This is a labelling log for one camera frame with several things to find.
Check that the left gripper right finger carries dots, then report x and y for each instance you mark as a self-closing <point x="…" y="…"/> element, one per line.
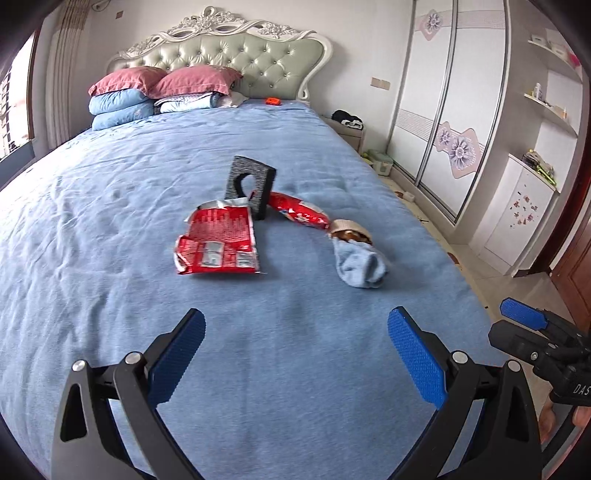
<point x="505" y="444"/>

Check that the crumpled red snack bag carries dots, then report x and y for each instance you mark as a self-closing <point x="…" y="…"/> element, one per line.
<point x="299" y="211"/>

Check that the blue bed sheet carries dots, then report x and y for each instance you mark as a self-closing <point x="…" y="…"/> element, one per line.
<point x="297" y="377"/>

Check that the black foam piece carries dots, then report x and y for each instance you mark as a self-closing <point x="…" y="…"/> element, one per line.
<point x="251" y="180"/>

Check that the brown wooden door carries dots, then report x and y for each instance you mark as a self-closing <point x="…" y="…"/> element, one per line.
<point x="572" y="273"/>

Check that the light blue beige sock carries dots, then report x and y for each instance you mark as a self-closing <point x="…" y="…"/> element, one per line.
<point x="357" y="261"/>

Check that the folded blue quilt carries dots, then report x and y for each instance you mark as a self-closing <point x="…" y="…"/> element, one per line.
<point x="119" y="107"/>

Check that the green tufted headboard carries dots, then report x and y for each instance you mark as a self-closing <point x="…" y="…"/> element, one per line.
<point x="275" y="60"/>

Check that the black white clothes pile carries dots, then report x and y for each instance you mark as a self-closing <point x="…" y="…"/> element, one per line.
<point x="348" y="120"/>

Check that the cartoon play mat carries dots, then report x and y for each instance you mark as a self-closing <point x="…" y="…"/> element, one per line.
<point x="437" y="235"/>

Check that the window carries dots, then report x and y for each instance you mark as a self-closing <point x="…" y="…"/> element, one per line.
<point x="16" y="116"/>

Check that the flat red snack wrapper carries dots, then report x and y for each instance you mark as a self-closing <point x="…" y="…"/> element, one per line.
<point x="219" y="239"/>

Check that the white sliding wardrobe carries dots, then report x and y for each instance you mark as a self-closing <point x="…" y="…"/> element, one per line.
<point x="450" y="98"/>

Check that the left pink pillow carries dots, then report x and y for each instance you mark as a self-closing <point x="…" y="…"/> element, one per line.
<point x="142" y="78"/>

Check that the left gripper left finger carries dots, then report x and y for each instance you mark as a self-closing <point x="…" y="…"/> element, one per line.
<point x="87" y="443"/>

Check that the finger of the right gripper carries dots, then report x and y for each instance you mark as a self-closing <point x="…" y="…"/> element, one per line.
<point x="544" y="321"/>
<point x="523" y="344"/>

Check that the green toy on cabinet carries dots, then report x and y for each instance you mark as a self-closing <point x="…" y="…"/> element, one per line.
<point x="544" y="169"/>

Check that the right pink pillow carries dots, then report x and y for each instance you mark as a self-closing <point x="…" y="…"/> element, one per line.
<point x="196" y="79"/>

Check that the white wall shelves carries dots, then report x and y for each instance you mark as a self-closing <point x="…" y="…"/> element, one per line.
<point x="560" y="91"/>

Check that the folded patterned blanket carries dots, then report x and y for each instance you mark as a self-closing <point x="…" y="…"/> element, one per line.
<point x="187" y="102"/>

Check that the white corner cabinet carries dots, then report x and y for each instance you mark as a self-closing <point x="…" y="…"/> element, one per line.
<point x="513" y="217"/>

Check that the beige curtain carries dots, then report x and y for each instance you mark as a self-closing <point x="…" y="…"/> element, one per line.
<point x="64" y="44"/>

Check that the green white storage box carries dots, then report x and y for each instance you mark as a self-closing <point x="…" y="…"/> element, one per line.
<point x="379" y="161"/>

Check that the pink pillow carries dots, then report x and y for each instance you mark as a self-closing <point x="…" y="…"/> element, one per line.
<point x="142" y="78"/>
<point x="196" y="79"/>

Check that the grey nightstand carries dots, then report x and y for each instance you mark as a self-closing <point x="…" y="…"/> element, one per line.
<point x="354" y="137"/>

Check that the right hand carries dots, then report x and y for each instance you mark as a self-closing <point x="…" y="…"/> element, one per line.
<point x="552" y="415"/>

